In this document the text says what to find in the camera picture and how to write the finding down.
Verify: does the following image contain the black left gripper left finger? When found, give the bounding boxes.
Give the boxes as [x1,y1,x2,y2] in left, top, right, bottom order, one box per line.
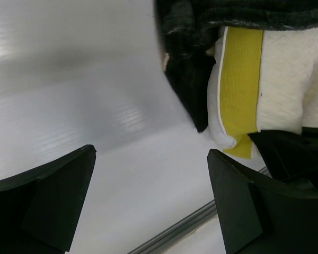
[0,145,96,253]

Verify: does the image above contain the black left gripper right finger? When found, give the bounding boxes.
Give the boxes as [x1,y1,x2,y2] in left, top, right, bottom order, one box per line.
[207,150,318,253]

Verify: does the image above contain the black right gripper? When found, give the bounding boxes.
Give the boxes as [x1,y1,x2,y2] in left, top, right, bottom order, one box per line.
[249,128,318,189]

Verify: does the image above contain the cream pillow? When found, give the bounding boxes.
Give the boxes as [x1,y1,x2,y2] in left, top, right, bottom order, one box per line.
[207,26,318,159]

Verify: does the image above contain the black floral pillowcase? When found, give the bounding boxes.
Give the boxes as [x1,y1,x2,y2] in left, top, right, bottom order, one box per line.
[154,1,318,133]

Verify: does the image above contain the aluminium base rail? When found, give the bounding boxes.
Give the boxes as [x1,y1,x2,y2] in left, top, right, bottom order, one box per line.
[127,169,271,254]

